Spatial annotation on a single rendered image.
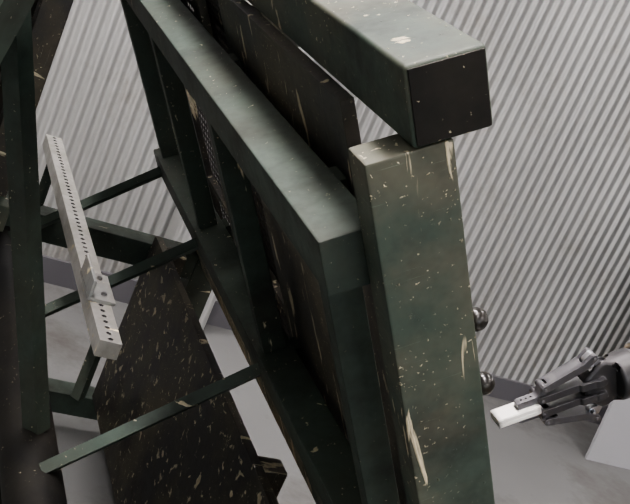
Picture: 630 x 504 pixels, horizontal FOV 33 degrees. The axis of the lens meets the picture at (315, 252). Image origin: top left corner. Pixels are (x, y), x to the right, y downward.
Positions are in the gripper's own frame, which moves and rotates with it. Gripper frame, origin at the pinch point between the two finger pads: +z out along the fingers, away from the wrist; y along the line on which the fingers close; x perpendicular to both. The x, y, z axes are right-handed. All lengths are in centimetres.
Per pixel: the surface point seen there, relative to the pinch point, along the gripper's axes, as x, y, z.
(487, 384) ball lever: 6.9, -1.1, 1.3
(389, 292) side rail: -13.8, -36.3, 20.6
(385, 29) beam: -1, -63, 12
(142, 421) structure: 70, 30, 54
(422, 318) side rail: -13.8, -31.3, 17.0
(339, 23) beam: 8, -63, 15
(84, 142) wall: 323, 62, 45
